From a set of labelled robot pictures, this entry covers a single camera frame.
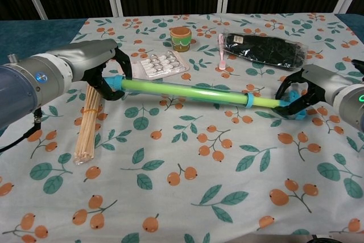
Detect floral orange fruit tablecloth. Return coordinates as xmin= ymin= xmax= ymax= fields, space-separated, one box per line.
xmin=0 ymin=12 xmax=364 ymax=243

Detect black gloves in plastic bag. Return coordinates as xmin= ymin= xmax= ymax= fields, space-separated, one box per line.
xmin=222 ymin=28 xmax=309 ymax=72

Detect grey black left robot hand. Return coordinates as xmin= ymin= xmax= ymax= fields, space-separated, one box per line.
xmin=44 ymin=39 xmax=133 ymax=102

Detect green blue water pump toy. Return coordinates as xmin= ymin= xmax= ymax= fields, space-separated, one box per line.
xmin=103 ymin=75 xmax=308 ymax=121

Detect pink toothbrush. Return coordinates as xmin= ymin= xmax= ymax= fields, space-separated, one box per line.
xmin=217 ymin=33 xmax=226 ymax=70

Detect bundle of wooden sticks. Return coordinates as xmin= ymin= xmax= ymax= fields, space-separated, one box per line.
xmin=73 ymin=84 xmax=105 ymax=165

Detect blister pack of metal rings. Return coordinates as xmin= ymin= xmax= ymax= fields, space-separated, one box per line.
xmin=130 ymin=50 xmax=190 ymax=81

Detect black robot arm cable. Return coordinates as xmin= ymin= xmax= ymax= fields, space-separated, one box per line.
xmin=0 ymin=108 xmax=43 ymax=153

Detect grey black right robot hand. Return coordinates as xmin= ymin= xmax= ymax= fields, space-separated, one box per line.
xmin=274 ymin=64 xmax=356 ymax=118

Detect small terracotta green flower pot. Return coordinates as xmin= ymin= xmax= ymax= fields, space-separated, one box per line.
xmin=169 ymin=26 xmax=192 ymax=52

